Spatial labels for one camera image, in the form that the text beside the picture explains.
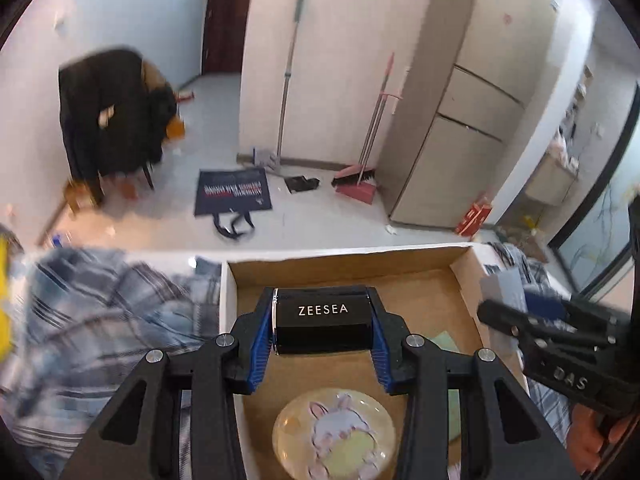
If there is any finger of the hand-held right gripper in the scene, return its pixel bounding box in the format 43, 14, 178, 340
477, 299, 538, 341
522, 291, 576, 323

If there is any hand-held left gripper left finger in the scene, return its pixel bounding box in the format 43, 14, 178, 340
59, 287, 278, 480

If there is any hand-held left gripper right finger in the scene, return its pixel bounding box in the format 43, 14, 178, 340
367, 287, 571, 480

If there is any grey box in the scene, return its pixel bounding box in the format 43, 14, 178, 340
480, 266, 526, 311

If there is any black box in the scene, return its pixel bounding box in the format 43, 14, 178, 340
272, 285, 373, 356

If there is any round rabbit-print tin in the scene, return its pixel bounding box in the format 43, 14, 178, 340
272, 387, 397, 480

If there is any person's right hand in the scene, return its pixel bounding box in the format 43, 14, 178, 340
565, 402, 636, 471

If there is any black-framed glass door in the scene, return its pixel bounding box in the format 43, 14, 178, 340
547, 80, 640, 301

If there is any red box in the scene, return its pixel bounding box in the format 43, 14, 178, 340
455, 195, 493, 237

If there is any beige vanity cabinet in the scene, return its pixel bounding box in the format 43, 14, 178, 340
522, 150, 578, 206

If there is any navy tote bag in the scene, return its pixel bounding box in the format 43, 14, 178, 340
194, 169, 273, 241

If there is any pink dustpan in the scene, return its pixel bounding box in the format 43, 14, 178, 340
334, 91, 405, 206

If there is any pile of clothes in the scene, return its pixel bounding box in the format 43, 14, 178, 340
550, 130, 581, 168

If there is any blue plaid blanket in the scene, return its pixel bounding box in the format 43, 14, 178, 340
0, 242, 573, 480

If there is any black rag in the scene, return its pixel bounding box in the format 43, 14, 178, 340
284, 175, 321, 193

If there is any beige refrigerator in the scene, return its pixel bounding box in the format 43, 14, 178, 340
377, 0, 563, 231

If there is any brown wooden stool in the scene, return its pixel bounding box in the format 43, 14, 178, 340
64, 180, 103, 211

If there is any yellow bag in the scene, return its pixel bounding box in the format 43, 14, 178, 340
0, 237, 13, 361

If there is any chair with black jacket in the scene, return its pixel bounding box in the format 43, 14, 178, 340
58, 49, 178, 196

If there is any grey mop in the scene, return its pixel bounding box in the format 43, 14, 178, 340
237, 0, 311, 176

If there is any brown cloth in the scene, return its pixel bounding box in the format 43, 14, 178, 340
141, 59, 171, 91

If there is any dark brown door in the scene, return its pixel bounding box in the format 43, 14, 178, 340
202, 0, 256, 76

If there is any red-handled broom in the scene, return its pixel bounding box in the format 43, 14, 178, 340
331, 52, 396, 188

